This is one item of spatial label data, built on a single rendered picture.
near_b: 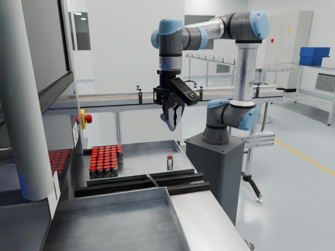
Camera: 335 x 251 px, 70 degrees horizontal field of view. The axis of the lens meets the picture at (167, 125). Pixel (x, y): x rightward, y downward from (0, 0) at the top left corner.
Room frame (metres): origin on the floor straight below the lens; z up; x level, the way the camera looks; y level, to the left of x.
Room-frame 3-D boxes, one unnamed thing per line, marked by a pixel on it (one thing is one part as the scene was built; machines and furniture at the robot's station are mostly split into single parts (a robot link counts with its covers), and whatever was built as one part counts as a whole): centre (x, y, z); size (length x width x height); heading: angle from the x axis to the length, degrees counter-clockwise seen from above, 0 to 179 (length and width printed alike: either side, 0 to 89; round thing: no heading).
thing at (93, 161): (0.75, 0.26, 0.90); 0.18 x 0.02 x 0.05; 13
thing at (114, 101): (1.80, -0.01, 0.92); 1.90 x 0.16 x 0.16; 103
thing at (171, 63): (0.81, -0.01, 1.24); 0.08 x 0.08 x 0.05
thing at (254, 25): (1.15, -0.36, 1.16); 0.15 x 0.12 x 0.55; 44
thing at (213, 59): (6.42, -1.04, 0.92); 3.60 x 0.15 x 0.16; 13
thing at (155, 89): (0.82, 0.00, 1.16); 0.09 x 0.08 x 0.12; 40
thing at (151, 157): (0.79, 0.11, 0.90); 0.34 x 0.26 x 0.04; 103
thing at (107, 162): (0.76, 0.21, 0.90); 0.18 x 0.02 x 0.05; 13
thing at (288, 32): (7.15, -3.30, 1.03); 1.20 x 0.43 x 2.05; 13
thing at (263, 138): (1.83, -0.16, 0.49); 1.60 x 0.08 x 0.12; 103
